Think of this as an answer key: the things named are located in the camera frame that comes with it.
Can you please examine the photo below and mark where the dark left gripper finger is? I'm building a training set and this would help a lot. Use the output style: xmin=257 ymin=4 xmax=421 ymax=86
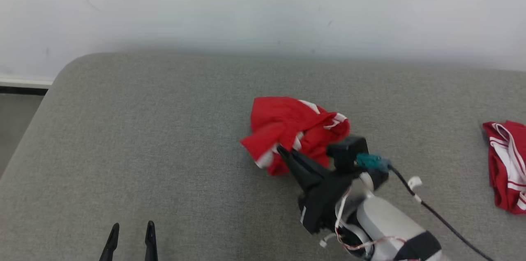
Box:
xmin=144 ymin=221 xmax=158 ymax=261
xmin=99 ymin=223 xmax=120 ymax=261

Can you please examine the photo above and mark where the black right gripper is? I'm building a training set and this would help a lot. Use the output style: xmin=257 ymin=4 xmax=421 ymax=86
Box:
xmin=277 ymin=145 xmax=360 ymax=235

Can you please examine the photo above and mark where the red shorts white side stripe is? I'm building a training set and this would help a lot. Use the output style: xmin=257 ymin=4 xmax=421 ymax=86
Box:
xmin=240 ymin=97 xmax=351 ymax=176

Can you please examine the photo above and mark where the red basketball jersey number 23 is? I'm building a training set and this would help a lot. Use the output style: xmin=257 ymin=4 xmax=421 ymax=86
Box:
xmin=482 ymin=120 xmax=526 ymax=215

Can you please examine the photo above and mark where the grey fabric sofa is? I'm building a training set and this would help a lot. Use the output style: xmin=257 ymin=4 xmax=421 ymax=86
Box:
xmin=0 ymin=52 xmax=526 ymax=261

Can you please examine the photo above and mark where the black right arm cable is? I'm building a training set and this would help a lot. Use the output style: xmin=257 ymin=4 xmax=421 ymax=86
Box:
xmin=357 ymin=153 xmax=494 ymax=261

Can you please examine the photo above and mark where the white wall baseboard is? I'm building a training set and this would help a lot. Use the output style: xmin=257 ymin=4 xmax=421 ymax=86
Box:
xmin=0 ymin=74 xmax=54 ymax=89

